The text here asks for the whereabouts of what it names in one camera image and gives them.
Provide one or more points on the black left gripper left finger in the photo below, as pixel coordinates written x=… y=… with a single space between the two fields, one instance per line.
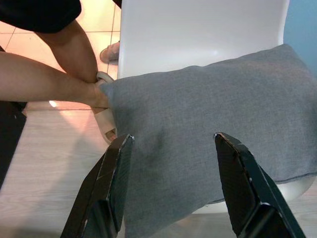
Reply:
x=104 y=193

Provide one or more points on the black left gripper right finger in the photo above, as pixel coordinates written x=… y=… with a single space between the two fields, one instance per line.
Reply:
x=247 y=193

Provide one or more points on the grey fabric pillow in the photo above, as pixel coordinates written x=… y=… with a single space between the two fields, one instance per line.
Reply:
x=198 y=99

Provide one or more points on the white plastic chair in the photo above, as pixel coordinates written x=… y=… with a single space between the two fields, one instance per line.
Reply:
x=173 y=32

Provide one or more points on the beige worn sandal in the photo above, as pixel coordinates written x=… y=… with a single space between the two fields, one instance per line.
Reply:
x=105 y=121
x=105 y=77

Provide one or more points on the black flat object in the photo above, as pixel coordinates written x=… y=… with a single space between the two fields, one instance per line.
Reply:
x=10 y=138

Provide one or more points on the person's bare leg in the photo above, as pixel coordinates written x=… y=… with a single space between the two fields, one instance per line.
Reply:
x=49 y=79
x=74 y=54

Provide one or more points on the beige grey slipper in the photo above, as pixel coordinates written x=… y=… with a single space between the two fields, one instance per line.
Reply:
x=110 y=52

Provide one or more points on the person's black shorts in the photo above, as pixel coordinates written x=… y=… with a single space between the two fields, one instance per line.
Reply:
x=32 y=12

